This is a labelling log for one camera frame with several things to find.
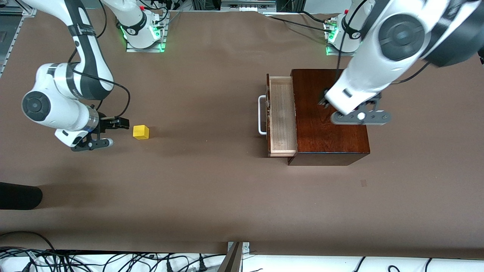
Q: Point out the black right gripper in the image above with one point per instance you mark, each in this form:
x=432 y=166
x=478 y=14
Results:
x=104 y=123

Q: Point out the yellow cube block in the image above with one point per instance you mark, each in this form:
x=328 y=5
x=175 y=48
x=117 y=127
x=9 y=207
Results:
x=140 y=132

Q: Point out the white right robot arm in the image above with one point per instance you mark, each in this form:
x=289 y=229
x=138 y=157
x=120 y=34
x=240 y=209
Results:
x=49 y=109

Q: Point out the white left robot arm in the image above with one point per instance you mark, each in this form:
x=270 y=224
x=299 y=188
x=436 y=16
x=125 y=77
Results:
x=378 y=56

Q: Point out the dark brown wooden drawer cabinet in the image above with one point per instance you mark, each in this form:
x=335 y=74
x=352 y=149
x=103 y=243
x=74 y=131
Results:
x=325 y=136

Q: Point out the brown paper table cover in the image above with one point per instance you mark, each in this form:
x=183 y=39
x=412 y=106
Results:
x=189 y=181

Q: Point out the black cylinder object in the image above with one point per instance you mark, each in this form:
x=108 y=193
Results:
x=19 y=196

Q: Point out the aluminium arm base plate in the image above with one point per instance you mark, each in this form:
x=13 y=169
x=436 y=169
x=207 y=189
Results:
x=332 y=52
x=151 y=50

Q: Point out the black equipment rack frame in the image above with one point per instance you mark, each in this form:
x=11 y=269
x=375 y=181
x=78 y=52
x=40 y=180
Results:
x=245 y=4

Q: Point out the aluminium frame extrusion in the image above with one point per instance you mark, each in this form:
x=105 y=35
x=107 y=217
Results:
x=11 y=11

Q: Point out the dark aluminium frame post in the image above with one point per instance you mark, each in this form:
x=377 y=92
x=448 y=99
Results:
x=232 y=260

